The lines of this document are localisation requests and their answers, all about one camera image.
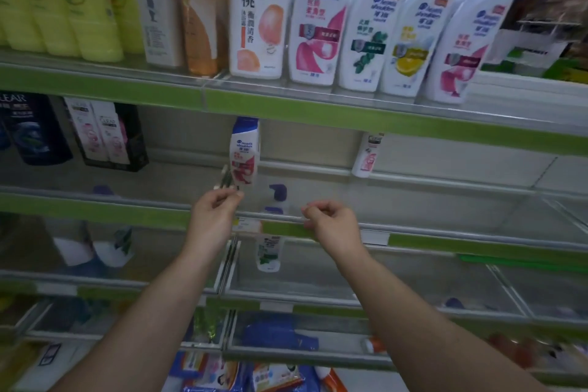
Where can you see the person's right hand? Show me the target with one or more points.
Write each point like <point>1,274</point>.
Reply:
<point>337,231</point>

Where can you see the person's left hand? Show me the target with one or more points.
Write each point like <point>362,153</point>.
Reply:
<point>211,226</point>

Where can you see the person's left thumb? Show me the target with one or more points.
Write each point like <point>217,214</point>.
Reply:
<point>231,207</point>

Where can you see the person's right thumb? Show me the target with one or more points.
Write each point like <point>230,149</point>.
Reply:
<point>311,218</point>

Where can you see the clear plastic shelf divider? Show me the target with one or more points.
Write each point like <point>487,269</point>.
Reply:
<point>226,177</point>

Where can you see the person's right forearm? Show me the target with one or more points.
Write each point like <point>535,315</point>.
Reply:
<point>422,327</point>

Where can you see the person's left forearm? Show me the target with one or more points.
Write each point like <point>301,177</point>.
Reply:
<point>142,327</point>

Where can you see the white yellow price tag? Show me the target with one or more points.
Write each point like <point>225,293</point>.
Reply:
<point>246,225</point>

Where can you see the small shampoo bottle green label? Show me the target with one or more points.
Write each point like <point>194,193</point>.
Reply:
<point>270,251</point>

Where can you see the small shampoo bottle pink label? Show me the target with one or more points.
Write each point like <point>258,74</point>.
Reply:
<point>245,150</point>

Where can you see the small white bottle red label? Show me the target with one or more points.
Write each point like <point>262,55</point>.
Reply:
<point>367,155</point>

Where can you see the green-edged store shelf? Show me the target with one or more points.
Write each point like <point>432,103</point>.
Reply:
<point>321,302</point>
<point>285,355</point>
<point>294,107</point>
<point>436,247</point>

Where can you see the twin pack white pink bottles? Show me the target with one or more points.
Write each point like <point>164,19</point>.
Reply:
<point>108,134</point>

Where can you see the pile of colourful packets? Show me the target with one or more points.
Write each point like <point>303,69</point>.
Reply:
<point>257,375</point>

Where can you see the large shampoo bottle green label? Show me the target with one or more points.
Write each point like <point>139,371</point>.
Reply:
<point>370,38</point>

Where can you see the white body wash bottle peach print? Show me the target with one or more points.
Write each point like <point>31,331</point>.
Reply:
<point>259,15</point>

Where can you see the large shampoo bottle pink label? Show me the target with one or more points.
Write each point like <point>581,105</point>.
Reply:
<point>321,24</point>
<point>466,47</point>

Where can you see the orange bottle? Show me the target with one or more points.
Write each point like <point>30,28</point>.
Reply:
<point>200,10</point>

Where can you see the large shampoo bottle lemon label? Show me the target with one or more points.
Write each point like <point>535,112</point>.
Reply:
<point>415,47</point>

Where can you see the dark blue shampoo bottle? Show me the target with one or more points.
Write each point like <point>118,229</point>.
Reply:
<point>34,130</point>

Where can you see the white bottle with dark figure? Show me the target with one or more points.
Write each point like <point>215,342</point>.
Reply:
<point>158,6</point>

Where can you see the green and white boxes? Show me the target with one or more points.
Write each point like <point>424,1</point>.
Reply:
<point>537,54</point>

